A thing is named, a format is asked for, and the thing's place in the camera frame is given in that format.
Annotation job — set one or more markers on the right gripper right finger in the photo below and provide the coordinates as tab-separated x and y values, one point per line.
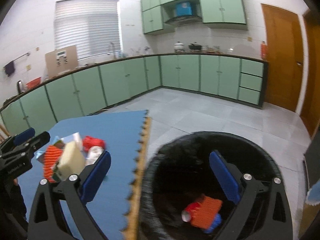
261	209

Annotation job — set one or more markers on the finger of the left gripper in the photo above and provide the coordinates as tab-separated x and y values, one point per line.
32	145
27	134

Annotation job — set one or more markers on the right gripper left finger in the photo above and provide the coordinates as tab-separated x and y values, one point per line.
47	221

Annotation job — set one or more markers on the cream foam sponge block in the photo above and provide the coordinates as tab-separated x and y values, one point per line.
71	161

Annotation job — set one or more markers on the blue plastic bag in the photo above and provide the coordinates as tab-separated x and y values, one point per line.
216	222

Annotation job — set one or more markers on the orange foam net sleeve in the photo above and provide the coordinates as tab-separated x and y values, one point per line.
207	212

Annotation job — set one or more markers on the red gold paper cup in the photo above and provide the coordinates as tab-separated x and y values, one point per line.
189	212

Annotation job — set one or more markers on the black trash bin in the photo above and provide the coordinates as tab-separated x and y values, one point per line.
180	174

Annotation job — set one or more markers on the kitchen faucet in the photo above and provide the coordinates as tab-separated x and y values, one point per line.
111	50

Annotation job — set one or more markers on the green lower kitchen cabinets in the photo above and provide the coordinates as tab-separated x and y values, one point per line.
90	89

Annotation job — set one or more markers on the green kitchen cabinets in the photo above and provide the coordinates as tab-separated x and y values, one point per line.
90	89
216	14

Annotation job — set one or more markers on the green upper kitchen cabinets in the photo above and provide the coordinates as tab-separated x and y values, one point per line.
216	14

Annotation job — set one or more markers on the printed snack wrapper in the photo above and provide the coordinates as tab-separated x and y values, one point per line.
59	144

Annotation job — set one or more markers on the white crumpled tissue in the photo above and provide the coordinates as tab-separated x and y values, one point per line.
93	154

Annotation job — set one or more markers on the light blue wrapper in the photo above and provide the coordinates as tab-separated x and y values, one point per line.
73	137

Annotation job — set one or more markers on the blue white cloth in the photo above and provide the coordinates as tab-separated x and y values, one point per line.
313	195

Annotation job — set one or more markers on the red plastic bag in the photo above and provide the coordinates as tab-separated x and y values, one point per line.
89	142

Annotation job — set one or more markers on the red basin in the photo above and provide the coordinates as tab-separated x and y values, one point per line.
33	83

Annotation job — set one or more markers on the blue foam table mat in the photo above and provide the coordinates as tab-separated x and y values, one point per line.
93	202

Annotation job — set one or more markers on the cardboard panel on counter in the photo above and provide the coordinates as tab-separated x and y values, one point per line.
61	60

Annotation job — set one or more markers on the brown wooden door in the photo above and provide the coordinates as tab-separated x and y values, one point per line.
310	109
284	56

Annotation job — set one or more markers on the window blind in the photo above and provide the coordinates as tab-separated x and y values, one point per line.
90	25

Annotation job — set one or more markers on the white cooking pot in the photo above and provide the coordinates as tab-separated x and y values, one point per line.
179	47

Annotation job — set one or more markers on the black wok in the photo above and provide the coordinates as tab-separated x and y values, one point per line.
194	47

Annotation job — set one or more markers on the range hood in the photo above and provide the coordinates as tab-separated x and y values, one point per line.
183	20

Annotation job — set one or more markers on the blue box above hood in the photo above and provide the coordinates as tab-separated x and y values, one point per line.
184	9

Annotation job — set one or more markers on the dark towel on rail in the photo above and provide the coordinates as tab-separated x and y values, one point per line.
9	69

